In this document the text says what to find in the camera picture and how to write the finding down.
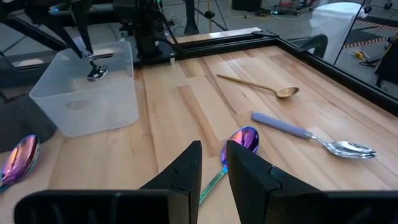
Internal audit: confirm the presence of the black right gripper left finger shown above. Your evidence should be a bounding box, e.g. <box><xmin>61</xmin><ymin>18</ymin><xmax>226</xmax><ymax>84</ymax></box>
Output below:
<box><xmin>14</xmin><ymin>140</ymin><xmax>203</xmax><ymax>224</ymax></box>

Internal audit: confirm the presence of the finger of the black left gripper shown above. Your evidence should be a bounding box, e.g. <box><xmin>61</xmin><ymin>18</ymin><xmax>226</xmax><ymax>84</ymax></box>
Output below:
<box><xmin>70</xmin><ymin>0</ymin><xmax>94</xmax><ymax>57</ymax></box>
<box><xmin>40</xmin><ymin>15</ymin><xmax>84</xmax><ymax>59</ymax></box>

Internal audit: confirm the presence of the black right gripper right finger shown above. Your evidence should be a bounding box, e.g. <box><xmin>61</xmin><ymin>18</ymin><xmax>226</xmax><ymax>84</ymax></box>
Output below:
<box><xmin>226</xmin><ymin>139</ymin><xmax>398</xmax><ymax>224</ymax></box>

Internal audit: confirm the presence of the lilac-handled silver spoon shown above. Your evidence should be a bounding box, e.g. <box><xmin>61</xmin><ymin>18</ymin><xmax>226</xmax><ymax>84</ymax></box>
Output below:
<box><xmin>251</xmin><ymin>111</ymin><xmax>378</xmax><ymax>161</ymax></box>
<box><xmin>73</xmin><ymin>36</ymin><xmax>109</xmax><ymax>83</ymax></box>

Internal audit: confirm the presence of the gold spoon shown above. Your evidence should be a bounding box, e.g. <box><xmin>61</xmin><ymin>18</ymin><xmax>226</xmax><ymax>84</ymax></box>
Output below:
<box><xmin>216</xmin><ymin>73</ymin><xmax>300</xmax><ymax>100</ymax></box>

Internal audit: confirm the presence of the iridescent purple-teal spoon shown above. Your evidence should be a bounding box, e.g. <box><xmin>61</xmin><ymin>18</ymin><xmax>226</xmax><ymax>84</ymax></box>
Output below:
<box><xmin>0</xmin><ymin>134</ymin><xmax>40</xmax><ymax>192</ymax></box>
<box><xmin>198</xmin><ymin>126</ymin><xmax>260</xmax><ymax>207</ymax></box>

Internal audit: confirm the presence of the clear plastic bin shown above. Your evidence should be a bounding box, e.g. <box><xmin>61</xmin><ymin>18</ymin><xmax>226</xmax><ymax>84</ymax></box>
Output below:
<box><xmin>29</xmin><ymin>40</ymin><xmax>140</xmax><ymax>138</ymax></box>

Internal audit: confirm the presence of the black tripod stand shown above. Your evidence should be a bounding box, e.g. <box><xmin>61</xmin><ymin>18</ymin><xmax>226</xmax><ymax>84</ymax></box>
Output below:
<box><xmin>183</xmin><ymin>0</ymin><xmax>229</xmax><ymax>35</ymax></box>

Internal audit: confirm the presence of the white covered bin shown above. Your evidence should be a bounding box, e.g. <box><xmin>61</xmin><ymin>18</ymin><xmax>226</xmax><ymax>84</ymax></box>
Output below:
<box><xmin>309</xmin><ymin>2</ymin><xmax>371</xmax><ymax>65</ymax></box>

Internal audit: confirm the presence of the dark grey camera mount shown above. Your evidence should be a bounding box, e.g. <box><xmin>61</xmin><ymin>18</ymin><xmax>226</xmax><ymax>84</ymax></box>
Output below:
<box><xmin>0</xmin><ymin>95</ymin><xmax>57</xmax><ymax>154</ymax></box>

